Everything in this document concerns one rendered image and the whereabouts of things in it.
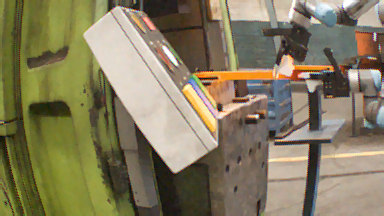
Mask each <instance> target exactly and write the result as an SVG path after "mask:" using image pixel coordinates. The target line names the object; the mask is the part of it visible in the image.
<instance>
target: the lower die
mask: <svg viewBox="0 0 384 216"><path fill-rule="evenodd" d="M197 78H198V79H199V81H200V83H202V84H203V86H204V87H205V89H206V90H207V92H208V93H209V94H210V96H211V97H212V99H213V101H214V102H218V103H219V102H220V104H223V106H225V105H227V104H230V103H232V102H233V101H232V100H233V99H235V90H234V80H224V81H220V76H219V75H217V76H197Z"/></svg>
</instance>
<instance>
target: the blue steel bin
mask: <svg viewBox="0 0 384 216"><path fill-rule="evenodd" d="M247 90H248V94H249V95H257V94H259V95H260V94H265V95H267V104H268V124H269V131H271V130H276V135H278V134H280V133H281V130H280V129H281V128H282V127H283V125H285V124H286V123H287V122H288V121H289V120H290V123H289V126H295V124H294V121H293V100H292V86H291V80H290V79H279V80H278V79H277V80H276V81H274V79H268V80H267V79H254V80H249V79H247ZM276 135H275V136H276Z"/></svg>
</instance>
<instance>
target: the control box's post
mask: <svg viewBox="0 0 384 216"><path fill-rule="evenodd" d="M124 155H125V157H126V163H127V169H128V171H129V178H130V181H131V186H132V191H133V192H134V199H135V201H136V205H137V207H138V212H139V213H140V216H160V213H159V207H158V201H157V194H156V190H155V186H154V179H153V176H152V171H151V162H150V159H149V154H148V147H147V148H144V149H142V150H126V149H124Z"/></svg>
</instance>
